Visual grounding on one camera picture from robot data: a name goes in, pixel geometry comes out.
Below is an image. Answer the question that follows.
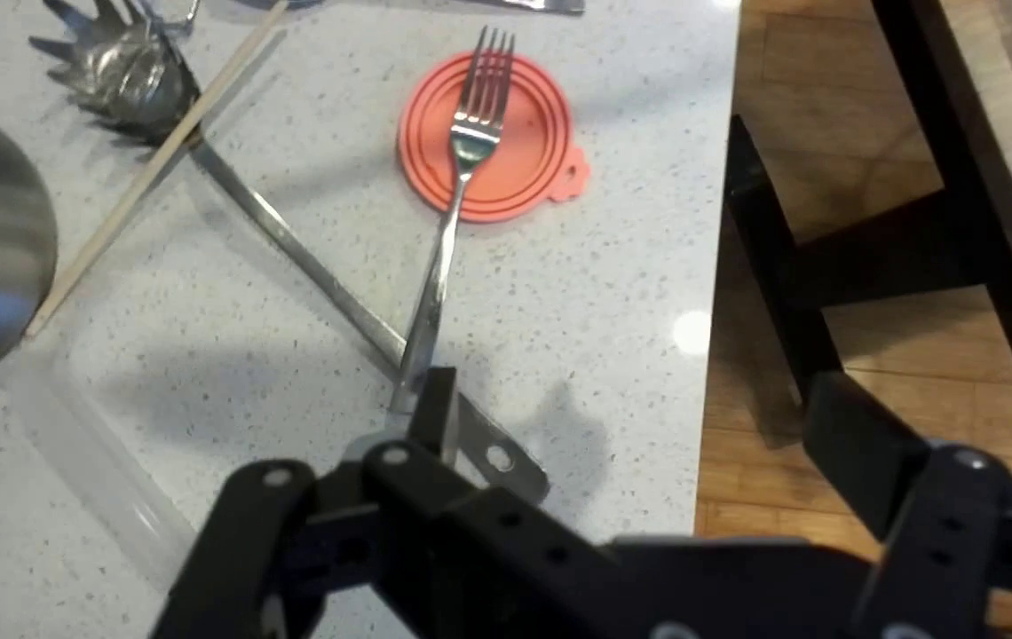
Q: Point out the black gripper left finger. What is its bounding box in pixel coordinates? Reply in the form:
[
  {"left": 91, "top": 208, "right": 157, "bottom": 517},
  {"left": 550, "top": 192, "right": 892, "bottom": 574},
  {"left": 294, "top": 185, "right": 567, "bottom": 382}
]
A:
[{"left": 145, "top": 366, "right": 652, "bottom": 639}]

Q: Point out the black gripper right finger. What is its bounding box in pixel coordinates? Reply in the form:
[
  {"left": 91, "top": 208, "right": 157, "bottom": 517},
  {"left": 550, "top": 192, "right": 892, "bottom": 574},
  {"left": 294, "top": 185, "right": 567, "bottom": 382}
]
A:
[{"left": 798, "top": 374, "right": 1012, "bottom": 639}]

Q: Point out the orange round silicone lid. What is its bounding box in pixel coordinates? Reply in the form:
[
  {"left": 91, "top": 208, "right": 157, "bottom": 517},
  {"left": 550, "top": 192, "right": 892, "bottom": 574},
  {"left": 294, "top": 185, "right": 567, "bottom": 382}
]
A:
[{"left": 396, "top": 51, "right": 597, "bottom": 228}]

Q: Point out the clear plastic tube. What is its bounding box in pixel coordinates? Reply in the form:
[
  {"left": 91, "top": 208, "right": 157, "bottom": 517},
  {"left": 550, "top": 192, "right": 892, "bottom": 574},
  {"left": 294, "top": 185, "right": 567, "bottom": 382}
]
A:
[{"left": 0, "top": 348, "right": 205, "bottom": 589}]

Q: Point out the steel pasta spoon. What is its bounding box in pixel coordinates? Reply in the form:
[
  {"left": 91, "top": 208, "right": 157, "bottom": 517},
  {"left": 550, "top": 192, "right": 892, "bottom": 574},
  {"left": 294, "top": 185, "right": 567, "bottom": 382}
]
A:
[{"left": 24, "top": 0, "right": 554, "bottom": 507}]

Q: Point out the steel fork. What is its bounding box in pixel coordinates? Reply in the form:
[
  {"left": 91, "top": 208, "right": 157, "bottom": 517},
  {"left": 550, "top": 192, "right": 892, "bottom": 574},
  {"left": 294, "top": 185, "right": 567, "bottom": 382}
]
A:
[{"left": 389, "top": 24, "right": 521, "bottom": 419}]

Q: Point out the wooden chopstick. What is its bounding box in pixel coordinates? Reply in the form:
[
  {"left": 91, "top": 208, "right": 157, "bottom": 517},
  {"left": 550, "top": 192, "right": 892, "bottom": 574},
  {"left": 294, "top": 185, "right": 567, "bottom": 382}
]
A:
[{"left": 22, "top": 0, "right": 297, "bottom": 348}]

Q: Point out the steel table knife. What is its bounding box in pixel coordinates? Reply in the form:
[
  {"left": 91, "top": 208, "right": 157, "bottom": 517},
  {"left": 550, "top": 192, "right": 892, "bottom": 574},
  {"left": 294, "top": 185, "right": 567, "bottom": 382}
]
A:
[{"left": 488, "top": 0, "right": 591, "bottom": 20}]

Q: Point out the black stand frame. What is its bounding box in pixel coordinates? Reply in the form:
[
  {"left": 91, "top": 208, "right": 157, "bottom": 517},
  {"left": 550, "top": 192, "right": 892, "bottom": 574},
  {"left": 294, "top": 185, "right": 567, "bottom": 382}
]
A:
[{"left": 720, "top": 0, "right": 1012, "bottom": 479}]

